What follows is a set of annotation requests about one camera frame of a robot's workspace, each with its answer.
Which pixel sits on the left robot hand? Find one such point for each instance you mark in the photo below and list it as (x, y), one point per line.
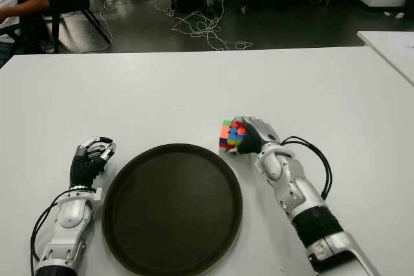
(82, 171)

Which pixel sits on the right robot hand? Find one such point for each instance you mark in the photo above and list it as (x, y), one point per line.
(257, 138)

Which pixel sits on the multicoloured Rubik's cube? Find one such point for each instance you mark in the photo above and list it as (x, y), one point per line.
(228, 133)

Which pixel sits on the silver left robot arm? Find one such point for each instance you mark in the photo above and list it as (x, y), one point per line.
(69, 224)

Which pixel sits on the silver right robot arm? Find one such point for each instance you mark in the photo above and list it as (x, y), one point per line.
(291, 185)

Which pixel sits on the dark brown round tray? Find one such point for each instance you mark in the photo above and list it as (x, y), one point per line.
(171, 211)

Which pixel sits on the white side table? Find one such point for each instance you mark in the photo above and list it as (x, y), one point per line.
(391, 49)

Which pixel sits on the small white floor object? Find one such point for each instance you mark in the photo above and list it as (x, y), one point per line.
(400, 15)

